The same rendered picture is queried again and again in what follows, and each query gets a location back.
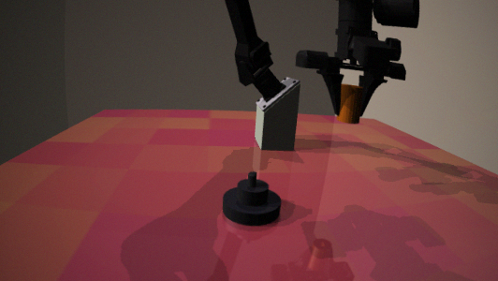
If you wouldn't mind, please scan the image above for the orange knob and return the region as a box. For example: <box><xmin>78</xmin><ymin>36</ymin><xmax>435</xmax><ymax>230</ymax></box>
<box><xmin>336</xmin><ymin>83</ymin><xmax>363</xmax><ymax>124</ymax></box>

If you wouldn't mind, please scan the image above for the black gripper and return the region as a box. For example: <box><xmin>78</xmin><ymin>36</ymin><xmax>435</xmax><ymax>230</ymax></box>
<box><xmin>296</xmin><ymin>21</ymin><xmax>406</xmax><ymax>116</ymax></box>

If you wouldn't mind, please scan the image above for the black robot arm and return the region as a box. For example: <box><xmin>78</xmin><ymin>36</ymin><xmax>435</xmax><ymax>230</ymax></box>
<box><xmin>225</xmin><ymin>0</ymin><xmax>419</xmax><ymax>103</ymax></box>

